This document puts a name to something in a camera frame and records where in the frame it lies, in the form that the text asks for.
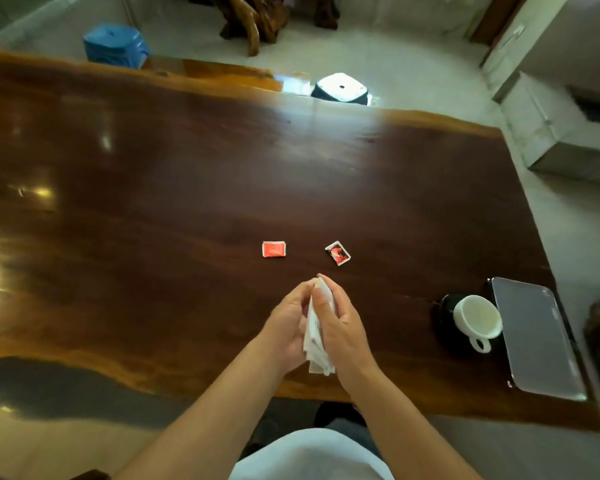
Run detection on blue plastic stool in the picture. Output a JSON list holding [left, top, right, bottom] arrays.
[[83, 23, 151, 70]]

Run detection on person's left forearm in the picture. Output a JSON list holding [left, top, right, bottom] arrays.
[[112, 340, 281, 480]]

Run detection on carved wooden root stand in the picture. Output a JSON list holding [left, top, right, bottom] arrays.
[[187, 0, 342, 57]]

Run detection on white ceramic cup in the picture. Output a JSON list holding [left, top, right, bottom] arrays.
[[452, 295, 504, 354]]

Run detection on torn open red sachet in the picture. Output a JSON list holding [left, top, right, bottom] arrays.
[[325, 241, 353, 266]]

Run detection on silver metal tray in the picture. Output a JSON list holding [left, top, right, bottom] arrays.
[[487, 277, 588, 402]]

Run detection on person's right forearm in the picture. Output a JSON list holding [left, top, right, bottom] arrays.
[[336, 367, 483, 480]]

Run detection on black round coaster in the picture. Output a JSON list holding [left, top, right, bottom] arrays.
[[438, 294, 481, 351]]

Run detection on person's right hand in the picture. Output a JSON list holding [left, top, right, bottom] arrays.
[[311, 273, 379, 394]]

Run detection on white square stool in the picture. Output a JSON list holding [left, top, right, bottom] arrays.
[[311, 73, 369, 106]]

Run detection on grey stone step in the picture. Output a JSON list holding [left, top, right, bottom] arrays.
[[481, 70, 600, 188]]

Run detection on person's left hand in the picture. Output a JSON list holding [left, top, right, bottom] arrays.
[[254, 278, 318, 377]]

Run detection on person's dark trousers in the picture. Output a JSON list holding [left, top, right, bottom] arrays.
[[240, 401, 383, 460]]

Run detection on white paper tissue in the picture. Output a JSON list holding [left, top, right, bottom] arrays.
[[302, 277, 337, 377]]

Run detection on person's white shirt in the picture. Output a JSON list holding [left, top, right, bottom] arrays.
[[228, 428, 396, 480]]

